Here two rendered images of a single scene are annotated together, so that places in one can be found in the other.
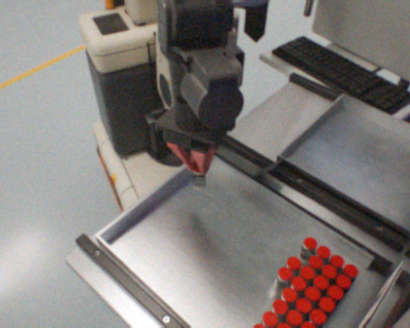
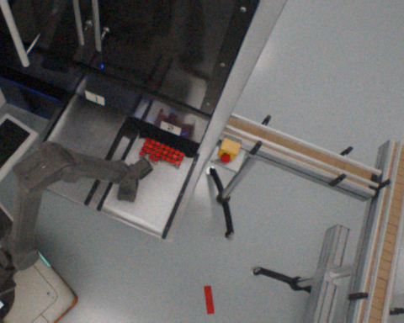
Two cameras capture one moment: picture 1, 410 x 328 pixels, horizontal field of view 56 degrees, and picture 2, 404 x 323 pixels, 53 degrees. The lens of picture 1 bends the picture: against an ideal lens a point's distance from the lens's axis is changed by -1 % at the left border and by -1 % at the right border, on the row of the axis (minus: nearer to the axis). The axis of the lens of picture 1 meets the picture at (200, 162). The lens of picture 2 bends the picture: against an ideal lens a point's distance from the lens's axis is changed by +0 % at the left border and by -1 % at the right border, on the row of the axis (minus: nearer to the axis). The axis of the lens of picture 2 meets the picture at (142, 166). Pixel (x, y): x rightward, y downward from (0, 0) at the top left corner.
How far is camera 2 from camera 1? 1.28 m
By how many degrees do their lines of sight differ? 56
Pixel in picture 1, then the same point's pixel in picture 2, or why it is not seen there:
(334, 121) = not seen: hidden behind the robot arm
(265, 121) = (66, 185)
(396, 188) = (96, 127)
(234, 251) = (146, 181)
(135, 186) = (41, 311)
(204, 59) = (140, 167)
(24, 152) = not seen: outside the picture
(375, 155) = (77, 135)
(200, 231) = (142, 195)
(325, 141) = not seen: hidden behind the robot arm
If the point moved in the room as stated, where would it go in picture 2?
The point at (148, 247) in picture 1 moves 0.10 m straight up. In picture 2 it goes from (156, 212) to (157, 205)
